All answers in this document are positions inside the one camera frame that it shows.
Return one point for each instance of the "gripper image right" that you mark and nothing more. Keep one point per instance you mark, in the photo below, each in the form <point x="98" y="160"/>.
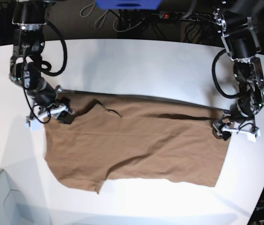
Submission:
<point x="233" y="122"/>

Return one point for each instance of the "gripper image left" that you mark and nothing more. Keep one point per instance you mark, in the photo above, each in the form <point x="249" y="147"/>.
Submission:
<point x="47" y="105"/>

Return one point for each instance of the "brown t-shirt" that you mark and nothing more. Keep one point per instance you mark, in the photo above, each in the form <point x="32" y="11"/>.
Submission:
<point x="113" y="137"/>

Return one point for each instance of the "grey bin at corner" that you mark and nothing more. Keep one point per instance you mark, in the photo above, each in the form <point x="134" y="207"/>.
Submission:
<point x="9" y="209"/>

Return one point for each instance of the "blue plastic box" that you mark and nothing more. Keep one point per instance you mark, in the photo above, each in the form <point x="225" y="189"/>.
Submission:
<point x="128" y="4"/>

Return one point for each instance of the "black power strip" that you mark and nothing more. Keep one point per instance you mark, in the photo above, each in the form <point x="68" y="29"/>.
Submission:
<point x="179" y="16"/>

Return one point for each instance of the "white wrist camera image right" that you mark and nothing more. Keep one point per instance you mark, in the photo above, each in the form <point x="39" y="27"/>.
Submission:
<point x="252" y="137"/>

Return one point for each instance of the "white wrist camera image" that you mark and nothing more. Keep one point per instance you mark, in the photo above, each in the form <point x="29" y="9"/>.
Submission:
<point x="252" y="137"/>
<point x="32" y="124"/>

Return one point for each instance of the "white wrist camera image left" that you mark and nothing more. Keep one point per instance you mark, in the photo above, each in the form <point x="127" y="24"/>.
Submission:
<point x="32" y="124"/>

